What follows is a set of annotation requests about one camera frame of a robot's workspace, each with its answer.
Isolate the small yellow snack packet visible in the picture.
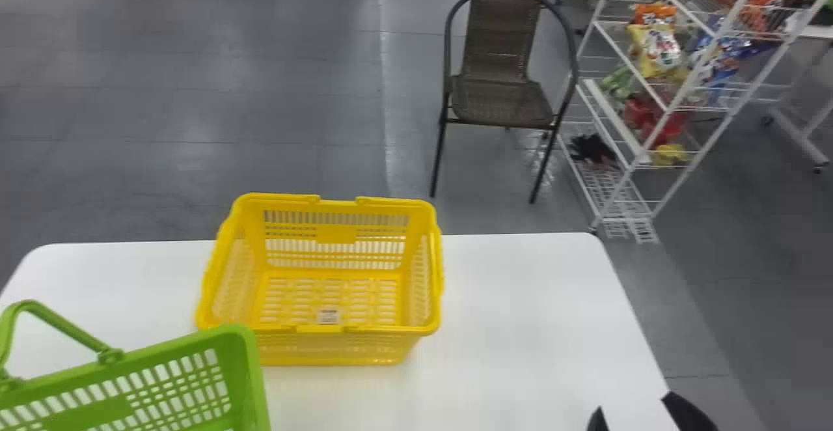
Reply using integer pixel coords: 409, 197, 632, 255
653, 144, 688, 166

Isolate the yellow basket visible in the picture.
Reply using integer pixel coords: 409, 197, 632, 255
195, 192, 445, 367

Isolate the red snack packet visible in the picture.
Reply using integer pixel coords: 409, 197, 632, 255
623, 95, 690, 146

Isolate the green snack packet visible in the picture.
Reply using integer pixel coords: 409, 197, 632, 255
599, 65, 637, 101

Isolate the brown wicker chair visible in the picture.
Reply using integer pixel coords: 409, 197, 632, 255
430, 0, 580, 205

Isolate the blue snack packet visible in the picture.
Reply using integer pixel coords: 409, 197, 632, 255
689, 33, 749, 88

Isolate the orange snack packet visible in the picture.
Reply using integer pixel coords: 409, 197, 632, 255
633, 1, 678, 25

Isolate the green basket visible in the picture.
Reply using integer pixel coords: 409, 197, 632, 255
0, 299, 271, 431

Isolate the white wire rack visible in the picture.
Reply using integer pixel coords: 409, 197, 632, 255
558, 0, 833, 244

